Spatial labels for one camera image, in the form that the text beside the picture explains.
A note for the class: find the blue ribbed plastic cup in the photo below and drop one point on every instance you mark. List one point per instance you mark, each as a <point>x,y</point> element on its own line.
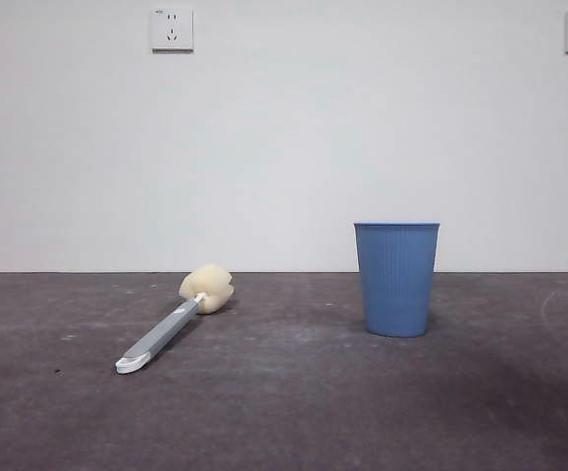
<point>396,284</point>

